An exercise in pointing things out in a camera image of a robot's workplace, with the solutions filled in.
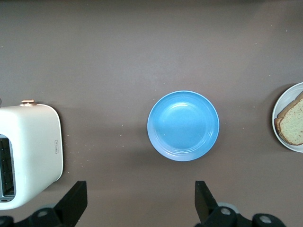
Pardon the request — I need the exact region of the blue plate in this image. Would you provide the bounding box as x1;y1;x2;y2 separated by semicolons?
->
147;90;220;162

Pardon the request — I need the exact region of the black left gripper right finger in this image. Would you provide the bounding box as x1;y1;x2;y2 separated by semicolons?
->
195;181;218;225

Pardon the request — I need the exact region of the cream white toaster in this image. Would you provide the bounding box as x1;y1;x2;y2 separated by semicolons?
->
0;99;64;210

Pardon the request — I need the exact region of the beige plate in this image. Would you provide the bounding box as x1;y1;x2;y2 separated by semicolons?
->
271;82;303;153

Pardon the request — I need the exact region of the brown bread slice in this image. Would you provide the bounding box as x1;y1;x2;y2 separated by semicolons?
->
274;91;303;146

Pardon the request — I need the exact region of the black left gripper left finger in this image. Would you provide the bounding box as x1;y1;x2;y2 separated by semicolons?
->
53;181;88;225

